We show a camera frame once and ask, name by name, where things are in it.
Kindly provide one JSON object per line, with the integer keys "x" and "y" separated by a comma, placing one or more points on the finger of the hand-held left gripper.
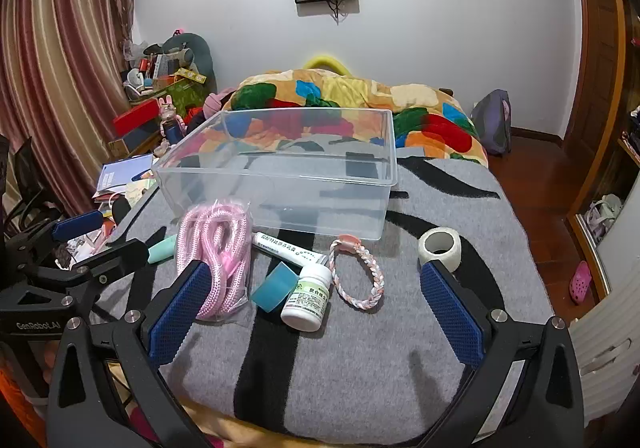
{"x": 117, "y": 255}
{"x": 75, "y": 224}

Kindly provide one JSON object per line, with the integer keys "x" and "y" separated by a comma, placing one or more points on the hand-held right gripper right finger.
{"x": 452, "y": 313}

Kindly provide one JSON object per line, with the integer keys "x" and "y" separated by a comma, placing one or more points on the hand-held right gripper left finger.
{"x": 175, "y": 313}

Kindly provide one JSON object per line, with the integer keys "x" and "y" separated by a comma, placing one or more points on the mint green small case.
{"x": 162, "y": 249}

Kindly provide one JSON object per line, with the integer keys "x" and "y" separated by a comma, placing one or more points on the white tape roll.
{"x": 425, "y": 255}

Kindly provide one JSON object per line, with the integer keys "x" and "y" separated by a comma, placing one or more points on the teal tape roll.
{"x": 272, "y": 290}

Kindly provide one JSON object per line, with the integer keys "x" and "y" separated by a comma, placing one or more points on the white ointment tube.
{"x": 280, "y": 245}

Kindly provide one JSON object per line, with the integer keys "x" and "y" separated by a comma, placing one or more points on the white pill bottle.
{"x": 302, "y": 303}

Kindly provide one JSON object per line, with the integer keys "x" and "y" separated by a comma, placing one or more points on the clear plastic storage box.
{"x": 280, "y": 208}

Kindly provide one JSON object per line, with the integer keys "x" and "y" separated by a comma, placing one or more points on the black chair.
{"x": 25, "y": 178}

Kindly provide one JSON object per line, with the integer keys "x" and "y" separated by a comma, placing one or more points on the blue booklet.
{"x": 120, "y": 173}

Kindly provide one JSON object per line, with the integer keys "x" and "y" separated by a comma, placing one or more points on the grey black striped blanket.
{"x": 375, "y": 353}

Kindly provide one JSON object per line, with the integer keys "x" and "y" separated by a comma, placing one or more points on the red long box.
{"x": 135, "y": 116}

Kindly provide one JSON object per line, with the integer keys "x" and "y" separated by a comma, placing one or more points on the pink clog shoe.
{"x": 581, "y": 283}

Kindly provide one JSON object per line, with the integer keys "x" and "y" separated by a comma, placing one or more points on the pink bunny water bottle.
{"x": 171, "y": 128}

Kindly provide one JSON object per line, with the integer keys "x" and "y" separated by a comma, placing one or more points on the white ribbed cabinet door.
{"x": 610, "y": 328}

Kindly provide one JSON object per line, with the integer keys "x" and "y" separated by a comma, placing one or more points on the pink striped curtain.
{"x": 60, "y": 53}

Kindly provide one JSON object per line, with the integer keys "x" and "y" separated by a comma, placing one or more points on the green cardboard box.
{"x": 177, "y": 86}

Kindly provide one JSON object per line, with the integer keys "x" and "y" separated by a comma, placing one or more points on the white bag on shelf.
{"x": 602, "y": 215}

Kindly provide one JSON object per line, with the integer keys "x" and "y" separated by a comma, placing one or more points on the pink plush toy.
{"x": 215, "y": 101}

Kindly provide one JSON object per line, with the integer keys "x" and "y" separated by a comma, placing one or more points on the grey purple backpack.
{"x": 492, "y": 123}

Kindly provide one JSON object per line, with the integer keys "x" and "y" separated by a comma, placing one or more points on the grey plush toy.
{"x": 197, "y": 51}

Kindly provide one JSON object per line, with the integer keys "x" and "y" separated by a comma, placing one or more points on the colourful patterned quilt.
{"x": 350, "y": 88}

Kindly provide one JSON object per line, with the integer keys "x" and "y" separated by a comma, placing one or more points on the yellow pillow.
{"x": 325, "y": 62}

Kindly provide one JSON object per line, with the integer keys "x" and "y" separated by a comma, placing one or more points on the wooden door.
{"x": 595, "y": 53}

